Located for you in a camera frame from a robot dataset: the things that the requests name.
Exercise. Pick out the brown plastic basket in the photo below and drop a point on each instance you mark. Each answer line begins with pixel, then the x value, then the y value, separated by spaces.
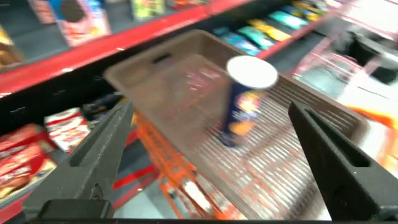
pixel 199 124

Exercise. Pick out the pink shopping cart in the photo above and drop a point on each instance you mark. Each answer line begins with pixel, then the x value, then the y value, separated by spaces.
pixel 342 62

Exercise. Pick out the blue snack pack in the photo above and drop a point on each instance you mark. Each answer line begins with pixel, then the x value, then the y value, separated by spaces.
pixel 241 43

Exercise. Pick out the yellow snack pack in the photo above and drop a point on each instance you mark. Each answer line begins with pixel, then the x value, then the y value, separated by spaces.
pixel 270 30

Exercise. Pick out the blue snack can white lid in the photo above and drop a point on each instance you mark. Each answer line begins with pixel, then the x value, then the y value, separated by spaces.
pixel 244 102

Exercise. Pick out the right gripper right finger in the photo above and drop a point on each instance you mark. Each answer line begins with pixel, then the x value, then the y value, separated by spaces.
pixel 342 174

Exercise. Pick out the green snack pack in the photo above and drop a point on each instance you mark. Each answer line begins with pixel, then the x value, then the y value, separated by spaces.
pixel 147 8

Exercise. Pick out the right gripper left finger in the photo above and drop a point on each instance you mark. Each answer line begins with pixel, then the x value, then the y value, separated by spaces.
pixel 93 161

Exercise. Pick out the red and white snack pack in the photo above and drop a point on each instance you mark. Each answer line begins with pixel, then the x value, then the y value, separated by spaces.
pixel 66 129

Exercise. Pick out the orange shopping cart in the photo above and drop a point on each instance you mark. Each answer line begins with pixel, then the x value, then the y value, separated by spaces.
pixel 174 174

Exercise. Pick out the teal snack pack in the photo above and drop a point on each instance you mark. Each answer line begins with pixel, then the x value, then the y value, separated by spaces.
pixel 255 36
pixel 287 19

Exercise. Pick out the pink cookie box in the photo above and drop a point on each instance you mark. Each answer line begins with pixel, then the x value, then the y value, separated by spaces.
pixel 82 20

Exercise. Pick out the red and black shop shelf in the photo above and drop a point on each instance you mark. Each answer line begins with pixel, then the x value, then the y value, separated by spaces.
pixel 102 53

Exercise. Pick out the brown snack pack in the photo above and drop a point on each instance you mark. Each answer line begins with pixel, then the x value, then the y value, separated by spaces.
pixel 7 49

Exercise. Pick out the red snack box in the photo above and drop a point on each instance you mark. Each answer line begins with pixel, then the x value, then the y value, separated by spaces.
pixel 18 138
pixel 21 169

